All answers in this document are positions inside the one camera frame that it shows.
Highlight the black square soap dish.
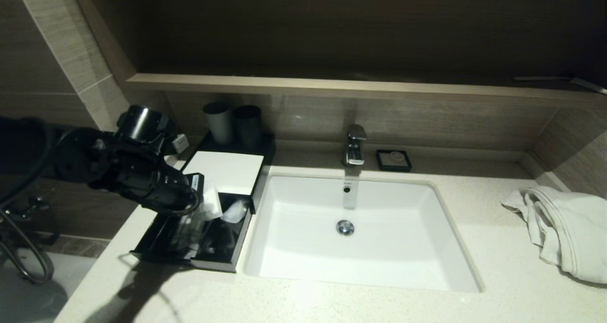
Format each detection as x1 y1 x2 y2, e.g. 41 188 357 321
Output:
376 149 412 173

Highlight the chrome faucet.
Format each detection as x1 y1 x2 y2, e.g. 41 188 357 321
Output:
342 125 368 167

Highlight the chrome wall fixture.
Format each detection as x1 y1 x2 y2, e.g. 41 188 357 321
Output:
0 195 55 286

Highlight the black box drawer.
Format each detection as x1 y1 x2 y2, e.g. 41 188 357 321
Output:
130 194 255 274

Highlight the grey tumbler cup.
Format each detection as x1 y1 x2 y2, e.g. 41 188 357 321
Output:
203 102 234 146

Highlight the small white wrapped packet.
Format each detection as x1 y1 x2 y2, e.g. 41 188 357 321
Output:
222 200 249 224

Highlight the wooden wall shelf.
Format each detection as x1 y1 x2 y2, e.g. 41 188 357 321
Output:
127 74 607 106

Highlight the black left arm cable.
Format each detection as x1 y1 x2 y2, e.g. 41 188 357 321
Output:
0 117 201 218

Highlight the black tumbler cup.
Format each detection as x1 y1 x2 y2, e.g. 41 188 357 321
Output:
232 106 264 148

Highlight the white folded towel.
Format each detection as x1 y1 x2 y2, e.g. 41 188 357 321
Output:
500 185 607 285

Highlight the white ceramic sink basin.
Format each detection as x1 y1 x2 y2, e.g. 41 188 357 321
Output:
243 173 484 294

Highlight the long clear plastic packet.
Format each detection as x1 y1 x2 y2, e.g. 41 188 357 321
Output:
186 216 209 260

